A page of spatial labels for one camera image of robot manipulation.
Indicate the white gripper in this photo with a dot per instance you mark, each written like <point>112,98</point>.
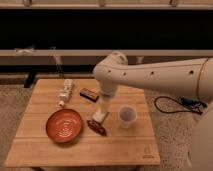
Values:
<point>102,111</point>

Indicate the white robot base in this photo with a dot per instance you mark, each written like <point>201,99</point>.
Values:
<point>201,151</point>

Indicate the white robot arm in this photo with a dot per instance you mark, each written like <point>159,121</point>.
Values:
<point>188,78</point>

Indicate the orange ceramic bowl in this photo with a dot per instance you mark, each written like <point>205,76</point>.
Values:
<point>64,126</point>

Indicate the brown rectangular block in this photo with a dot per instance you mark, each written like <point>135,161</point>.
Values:
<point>88,94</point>

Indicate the translucent plastic cup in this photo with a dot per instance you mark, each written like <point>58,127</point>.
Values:
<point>127,116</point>

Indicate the white plastic bottle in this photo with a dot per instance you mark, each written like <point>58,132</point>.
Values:
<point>64,93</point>

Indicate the wooden table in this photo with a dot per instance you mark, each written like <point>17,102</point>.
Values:
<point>32,148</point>

